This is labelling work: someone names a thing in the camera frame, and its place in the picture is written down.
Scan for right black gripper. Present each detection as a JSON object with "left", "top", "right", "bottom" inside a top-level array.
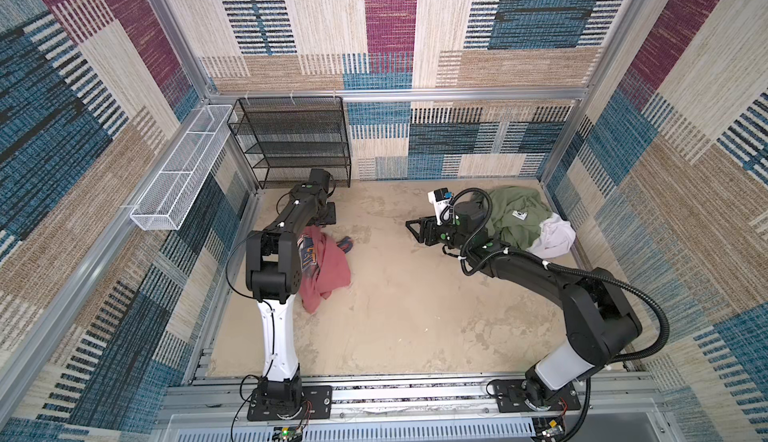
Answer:
[{"left": 405, "top": 214, "right": 469, "bottom": 251}]

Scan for red cloth with print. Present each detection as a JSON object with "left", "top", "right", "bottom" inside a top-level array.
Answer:
[{"left": 298, "top": 226, "right": 354, "bottom": 314}]

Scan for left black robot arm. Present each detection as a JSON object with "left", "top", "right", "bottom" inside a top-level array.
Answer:
[{"left": 245, "top": 168, "right": 335, "bottom": 411}]

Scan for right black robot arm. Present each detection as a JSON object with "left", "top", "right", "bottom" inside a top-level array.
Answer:
[{"left": 405, "top": 201, "right": 642, "bottom": 407}]

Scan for green cloth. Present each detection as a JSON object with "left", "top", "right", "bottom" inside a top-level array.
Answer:
[{"left": 487, "top": 186, "right": 553, "bottom": 250}]

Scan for white cloth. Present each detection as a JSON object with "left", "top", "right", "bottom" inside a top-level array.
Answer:
[{"left": 527, "top": 213, "right": 576, "bottom": 259}]

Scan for black mesh shelf rack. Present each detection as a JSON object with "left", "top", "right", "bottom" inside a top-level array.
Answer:
[{"left": 229, "top": 96, "right": 352, "bottom": 189}]

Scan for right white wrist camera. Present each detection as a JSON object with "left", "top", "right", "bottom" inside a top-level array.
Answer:
[{"left": 428, "top": 187, "right": 453, "bottom": 225}]

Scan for white wire mesh basket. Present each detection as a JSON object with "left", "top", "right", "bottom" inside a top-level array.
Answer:
[{"left": 130, "top": 104, "right": 233, "bottom": 231}]

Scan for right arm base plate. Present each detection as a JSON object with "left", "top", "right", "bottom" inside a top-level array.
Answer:
[{"left": 485, "top": 378, "right": 582, "bottom": 413}]

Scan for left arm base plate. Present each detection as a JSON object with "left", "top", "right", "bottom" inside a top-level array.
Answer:
[{"left": 246, "top": 381, "right": 333, "bottom": 422}]

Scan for black corrugated cable conduit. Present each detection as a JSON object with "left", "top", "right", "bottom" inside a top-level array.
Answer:
[{"left": 443, "top": 187, "right": 671, "bottom": 442}]

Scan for aluminium front rail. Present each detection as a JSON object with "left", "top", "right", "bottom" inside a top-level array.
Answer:
[{"left": 150, "top": 372, "right": 684, "bottom": 441}]

